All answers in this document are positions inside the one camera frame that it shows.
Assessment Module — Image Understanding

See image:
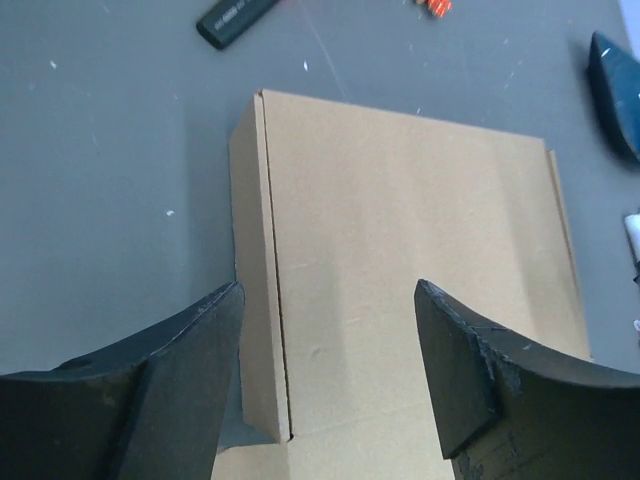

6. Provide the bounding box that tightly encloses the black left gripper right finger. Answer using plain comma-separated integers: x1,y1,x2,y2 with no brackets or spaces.
414,280,639,479

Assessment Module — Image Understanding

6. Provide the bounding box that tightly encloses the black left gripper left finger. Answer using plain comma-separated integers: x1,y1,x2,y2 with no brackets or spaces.
1,282,245,479

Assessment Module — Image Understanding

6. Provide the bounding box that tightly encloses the brown cardboard box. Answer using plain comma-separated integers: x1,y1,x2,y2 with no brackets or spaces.
213,90,590,479

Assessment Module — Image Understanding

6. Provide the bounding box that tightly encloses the grey orange pen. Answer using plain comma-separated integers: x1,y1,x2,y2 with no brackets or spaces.
624,213,640,285

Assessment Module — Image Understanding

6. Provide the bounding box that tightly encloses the black pink highlighter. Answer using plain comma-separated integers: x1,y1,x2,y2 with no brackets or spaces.
196,0,277,50

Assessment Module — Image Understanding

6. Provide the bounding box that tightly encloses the small orange candy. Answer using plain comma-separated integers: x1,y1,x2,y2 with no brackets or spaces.
415,0,452,18

